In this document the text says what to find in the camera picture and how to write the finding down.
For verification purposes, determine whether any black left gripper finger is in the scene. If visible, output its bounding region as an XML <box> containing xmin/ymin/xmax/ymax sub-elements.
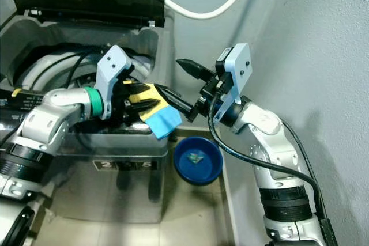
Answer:
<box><xmin>127</xmin><ymin>100</ymin><xmax>161</xmax><ymax>114</ymax></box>
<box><xmin>122</xmin><ymin>82</ymin><xmax>153</xmax><ymax>97</ymax></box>

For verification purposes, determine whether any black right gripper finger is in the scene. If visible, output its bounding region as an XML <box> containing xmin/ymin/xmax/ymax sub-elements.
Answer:
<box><xmin>176</xmin><ymin>58</ymin><xmax>214</xmax><ymax>82</ymax></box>
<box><xmin>156</xmin><ymin>84</ymin><xmax>199</xmax><ymax>121</ymax></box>

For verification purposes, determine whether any blue and yellow garment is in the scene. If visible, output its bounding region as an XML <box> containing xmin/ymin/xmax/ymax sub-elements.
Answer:
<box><xmin>130</xmin><ymin>83</ymin><xmax>182</xmax><ymax>139</ymax></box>

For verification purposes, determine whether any grey top-load washing machine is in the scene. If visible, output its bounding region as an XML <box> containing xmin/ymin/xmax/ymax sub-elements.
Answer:
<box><xmin>0</xmin><ymin>10</ymin><xmax>176</xmax><ymax>224</ymax></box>

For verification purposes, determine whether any small crumpled wrapper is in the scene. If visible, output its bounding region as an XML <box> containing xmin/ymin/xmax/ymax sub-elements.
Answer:
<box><xmin>187</xmin><ymin>151</ymin><xmax>204</xmax><ymax>163</ymax></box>

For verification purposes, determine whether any blue plastic basin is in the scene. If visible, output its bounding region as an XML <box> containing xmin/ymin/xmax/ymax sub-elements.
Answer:
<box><xmin>173</xmin><ymin>137</ymin><xmax>224</xmax><ymax>186</ymax></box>

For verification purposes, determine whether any washer inner tub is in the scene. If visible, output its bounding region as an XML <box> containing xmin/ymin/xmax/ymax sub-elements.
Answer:
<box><xmin>29</xmin><ymin>47</ymin><xmax>153</xmax><ymax>91</ymax></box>

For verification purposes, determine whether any pale blue left wrist camera mount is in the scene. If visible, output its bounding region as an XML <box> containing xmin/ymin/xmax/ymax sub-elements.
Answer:
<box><xmin>95</xmin><ymin>46</ymin><xmax>133</xmax><ymax>121</ymax></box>

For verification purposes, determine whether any pale blue wrist camera mount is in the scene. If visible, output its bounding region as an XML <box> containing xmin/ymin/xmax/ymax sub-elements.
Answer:
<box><xmin>213</xmin><ymin>43</ymin><xmax>253</xmax><ymax>126</ymax></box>
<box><xmin>95</xmin><ymin>46</ymin><xmax>133</xmax><ymax>121</ymax></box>

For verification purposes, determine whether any pale blue right wrist camera mount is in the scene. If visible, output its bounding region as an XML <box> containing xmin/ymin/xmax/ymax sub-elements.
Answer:
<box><xmin>213</xmin><ymin>43</ymin><xmax>253</xmax><ymax>126</ymax></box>

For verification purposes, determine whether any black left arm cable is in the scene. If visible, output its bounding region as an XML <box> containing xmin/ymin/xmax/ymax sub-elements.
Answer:
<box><xmin>0</xmin><ymin>46</ymin><xmax>111</xmax><ymax>160</ymax></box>

